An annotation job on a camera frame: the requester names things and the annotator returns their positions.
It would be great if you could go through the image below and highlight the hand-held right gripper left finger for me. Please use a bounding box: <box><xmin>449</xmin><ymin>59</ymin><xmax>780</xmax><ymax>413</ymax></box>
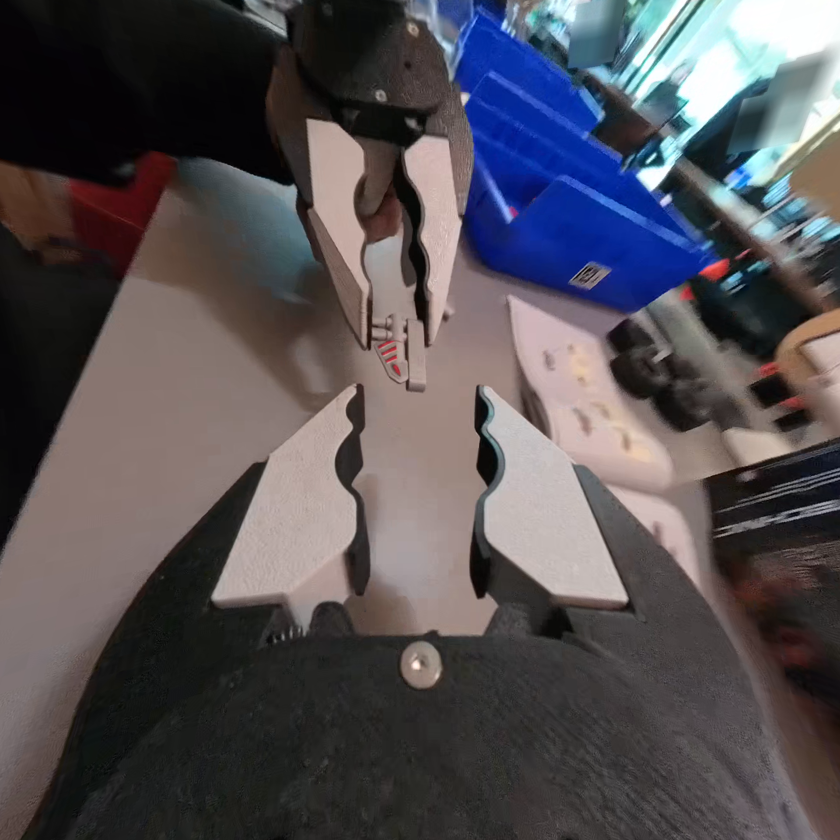
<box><xmin>211</xmin><ymin>384</ymin><xmax>371</xmax><ymax>608</ymax></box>

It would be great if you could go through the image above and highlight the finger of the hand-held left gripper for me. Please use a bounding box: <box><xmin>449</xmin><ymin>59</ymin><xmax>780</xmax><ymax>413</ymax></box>
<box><xmin>397</xmin><ymin>134</ymin><xmax>463</xmax><ymax>347</ymax></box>
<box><xmin>297</xmin><ymin>118</ymin><xmax>376</xmax><ymax>350</ymax></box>

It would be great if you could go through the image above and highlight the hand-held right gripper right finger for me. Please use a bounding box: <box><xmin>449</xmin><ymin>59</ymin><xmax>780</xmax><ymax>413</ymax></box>
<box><xmin>470</xmin><ymin>385</ymin><xmax>631</xmax><ymax>613</ymax></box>

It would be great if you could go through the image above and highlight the grey red-striped toy piece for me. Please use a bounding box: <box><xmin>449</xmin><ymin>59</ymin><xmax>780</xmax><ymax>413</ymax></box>
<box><xmin>371</xmin><ymin>315</ymin><xmax>429</xmax><ymax>395</ymax></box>

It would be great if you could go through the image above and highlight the person's left forearm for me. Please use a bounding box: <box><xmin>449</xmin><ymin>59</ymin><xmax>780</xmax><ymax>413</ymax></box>
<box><xmin>0</xmin><ymin>0</ymin><xmax>296</xmax><ymax>188</ymax></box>

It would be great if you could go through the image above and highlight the person's left hand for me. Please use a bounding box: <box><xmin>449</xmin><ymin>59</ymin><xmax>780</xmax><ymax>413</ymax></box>
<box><xmin>360</xmin><ymin>190</ymin><xmax>403</xmax><ymax>242</ymax></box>

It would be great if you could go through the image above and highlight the blue storage bin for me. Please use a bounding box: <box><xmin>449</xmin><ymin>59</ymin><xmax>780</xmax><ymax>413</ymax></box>
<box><xmin>465</xmin><ymin>154</ymin><xmax>716</xmax><ymax>314</ymax></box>
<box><xmin>462</xmin><ymin>71</ymin><xmax>664</xmax><ymax>217</ymax></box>
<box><xmin>453</xmin><ymin>13</ymin><xmax>605</xmax><ymax>135</ymax></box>

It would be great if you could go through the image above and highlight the white instruction booklet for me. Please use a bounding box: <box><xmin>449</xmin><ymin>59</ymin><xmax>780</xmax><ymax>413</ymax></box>
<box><xmin>507</xmin><ymin>294</ymin><xmax>677</xmax><ymax>493</ymax></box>

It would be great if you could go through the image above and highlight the red container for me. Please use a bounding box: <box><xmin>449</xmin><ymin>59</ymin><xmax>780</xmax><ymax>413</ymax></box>
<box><xmin>69</xmin><ymin>152</ymin><xmax>177</xmax><ymax>277</ymax></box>

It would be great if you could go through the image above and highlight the black toy box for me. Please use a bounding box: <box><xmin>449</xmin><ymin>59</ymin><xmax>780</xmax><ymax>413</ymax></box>
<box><xmin>703</xmin><ymin>441</ymin><xmax>840</xmax><ymax>697</ymax></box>

